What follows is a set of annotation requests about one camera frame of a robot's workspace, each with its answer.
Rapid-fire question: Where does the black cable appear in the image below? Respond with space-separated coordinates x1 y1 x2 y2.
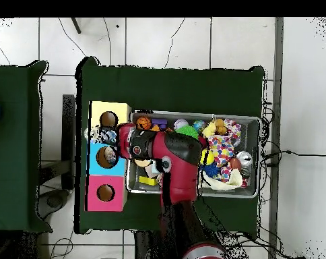
262 150 326 161

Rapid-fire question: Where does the round wooden cylinder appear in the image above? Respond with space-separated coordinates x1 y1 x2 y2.
133 159 153 168

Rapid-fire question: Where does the silver drink can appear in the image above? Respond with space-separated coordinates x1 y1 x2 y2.
236 150 253 167

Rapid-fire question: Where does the dark metal leg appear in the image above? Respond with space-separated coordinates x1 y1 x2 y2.
70 17 82 34

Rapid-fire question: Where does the yellow block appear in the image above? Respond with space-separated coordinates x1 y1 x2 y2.
139 175 158 186

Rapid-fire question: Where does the orange mini basketball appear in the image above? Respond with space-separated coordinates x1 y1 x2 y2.
135 116 152 131

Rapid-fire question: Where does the blue silver foil packet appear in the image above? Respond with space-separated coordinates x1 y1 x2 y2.
103 149 118 166

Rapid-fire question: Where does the colourful dotted cloth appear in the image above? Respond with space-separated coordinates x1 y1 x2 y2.
207 134 235 183

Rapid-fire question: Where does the dark green table cloth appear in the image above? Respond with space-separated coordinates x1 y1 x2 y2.
0 59 54 233
74 56 266 235

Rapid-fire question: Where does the clear bottle with blue label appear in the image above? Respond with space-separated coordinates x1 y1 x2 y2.
84 125 118 145

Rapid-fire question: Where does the globe print ball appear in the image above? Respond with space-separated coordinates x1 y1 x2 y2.
192 119 207 133

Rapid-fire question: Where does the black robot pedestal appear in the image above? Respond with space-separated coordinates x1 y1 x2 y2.
134 230 164 259

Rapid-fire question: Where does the green spiky ball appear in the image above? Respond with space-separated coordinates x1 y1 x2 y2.
176 125 200 140

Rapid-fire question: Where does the wire mesh bin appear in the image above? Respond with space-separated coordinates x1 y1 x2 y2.
126 109 262 199

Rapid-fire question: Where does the white baseball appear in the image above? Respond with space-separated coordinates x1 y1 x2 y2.
173 118 189 131

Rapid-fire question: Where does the cream cloth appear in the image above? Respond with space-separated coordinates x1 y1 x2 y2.
199 168 243 191

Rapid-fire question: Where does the yellow plush duck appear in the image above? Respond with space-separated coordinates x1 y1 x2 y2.
201 121 218 138

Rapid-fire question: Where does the large yellow ball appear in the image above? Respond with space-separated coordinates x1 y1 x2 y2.
200 148 215 166

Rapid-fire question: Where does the wooden box with three holes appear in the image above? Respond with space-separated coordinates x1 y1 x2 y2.
84 100 132 212

